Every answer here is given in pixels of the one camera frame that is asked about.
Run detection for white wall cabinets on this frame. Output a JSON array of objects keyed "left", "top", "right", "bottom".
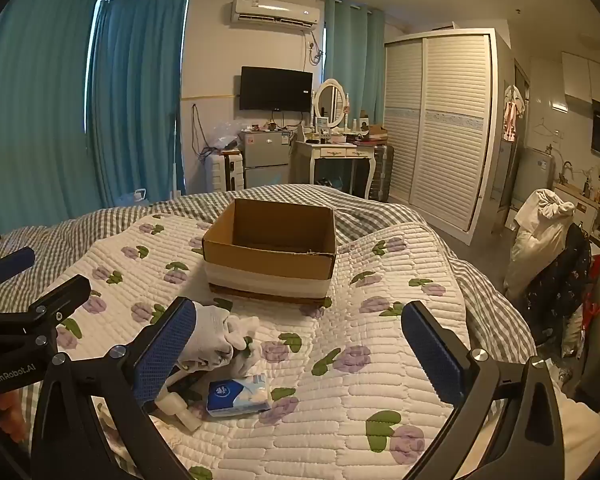
[{"left": 562, "top": 52, "right": 600, "bottom": 111}]

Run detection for dark floral garment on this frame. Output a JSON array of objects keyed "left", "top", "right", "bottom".
[{"left": 522, "top": 225, "right": 593, "bottom": 346}]

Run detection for narrow teal curtain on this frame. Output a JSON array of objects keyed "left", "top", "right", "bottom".
[{"left": 324, "top": 0, "right": 387, "bottom": 128}]

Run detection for wide teal curtain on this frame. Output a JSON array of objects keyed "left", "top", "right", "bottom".
[{"left": 0, "top": 0, "right": 101, "bottom": 236}]

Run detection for blue and white tissue packet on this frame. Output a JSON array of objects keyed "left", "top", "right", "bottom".
[{"left": 206, "top": 373, "right": 273, "bottom": 418}]

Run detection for grey washing machine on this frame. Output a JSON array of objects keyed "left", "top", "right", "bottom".
[{"left": 512, "top": 146, "right": 561, "bottom": 211}]

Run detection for black wall television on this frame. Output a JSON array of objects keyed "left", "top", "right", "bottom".
[{"left": 239, "top": 66, "right": 314, "bottom": 112}]

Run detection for grey gingham blanket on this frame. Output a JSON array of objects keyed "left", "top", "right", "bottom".
[{"left": 0, "top": 183, "right": 538, "bottom": 480}]

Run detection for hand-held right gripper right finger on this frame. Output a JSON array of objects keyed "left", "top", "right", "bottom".
[{"left": 401, "top": 301, "right": 566, "bottom": 480}]

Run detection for white air conditioner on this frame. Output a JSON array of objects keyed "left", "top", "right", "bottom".
[{"left": 230, "top": 0, "right": 325, "bottom": 31}]

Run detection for small white plastic bottle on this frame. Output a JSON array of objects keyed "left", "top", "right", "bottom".
[{"left": 155, "top": 392, "right": 203, "bottom": 433}]

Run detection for white cloth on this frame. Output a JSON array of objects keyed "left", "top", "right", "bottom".
[
  {"left": 179, "top": 302, "right": 261, "bottom": 376},
  {"left": 550, "top": 385, "right": 600, "bottom": 480}
]

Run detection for white louvred wardrobe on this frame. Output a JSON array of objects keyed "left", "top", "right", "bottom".
[{"left": 382, "top": 29, "right": 511, "bottom": 246}]

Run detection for white laundry bundle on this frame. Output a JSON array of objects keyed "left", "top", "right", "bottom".
[{"left": 510, "top": 189, "right": 576, "bottom": 291}]

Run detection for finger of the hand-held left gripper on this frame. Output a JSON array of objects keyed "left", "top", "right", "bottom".
[
  {"left": 7, "top": 275, "right": 92, "bottom": 348},
  {"left": 0, "top": 246, "right": 37, "bottom": 313}
]

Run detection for small grey fridge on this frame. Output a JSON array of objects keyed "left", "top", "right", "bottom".
[{"left": 239, "top": 130, "right": 293, "bottom": 191}]

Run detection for person's left hand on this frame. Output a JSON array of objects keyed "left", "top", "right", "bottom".
[{"left": 0, "top": 391, "right": 32, "bottom": 442}]

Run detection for white dressing table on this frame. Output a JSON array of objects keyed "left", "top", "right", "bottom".
[{"left": 295, "top": 137, "right": 386, "bottom": 201}]

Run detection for oval white vanity mirror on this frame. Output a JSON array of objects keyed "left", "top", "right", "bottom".
[{"left": 313, "top": 78, "right": 348, "bottom": 129}]

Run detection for hanging pink clothes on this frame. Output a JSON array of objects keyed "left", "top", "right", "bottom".
[{"left": 502, "top": 85, "right": 526, "bottom": 141}]

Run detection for cardboard box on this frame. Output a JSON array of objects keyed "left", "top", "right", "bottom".
[{"left": 202, "top": 198, "right": 337, "bottom": 307}]

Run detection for clear plastic bag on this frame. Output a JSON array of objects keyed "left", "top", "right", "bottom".
[{"left": 211, "top": 121, "right": 251, "bottom": 151}]

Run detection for dark suitcase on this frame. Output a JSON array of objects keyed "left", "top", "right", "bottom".
[{"left": 367, "top": 144, "right": 396, "bottom": 201}]

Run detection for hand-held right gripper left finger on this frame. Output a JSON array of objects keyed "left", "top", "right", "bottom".
[{"left": 30, "top": 296, "right": 198, "bottom": 480}]

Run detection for white floral quilt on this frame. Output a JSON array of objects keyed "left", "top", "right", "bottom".
[{"left": 30, "top": 212, "right": 468, "bottom": 480}]

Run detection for white suitcase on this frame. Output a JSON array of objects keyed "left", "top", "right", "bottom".
[{"left": 207, "top": 152, "right": 246, "bottom": 193}]

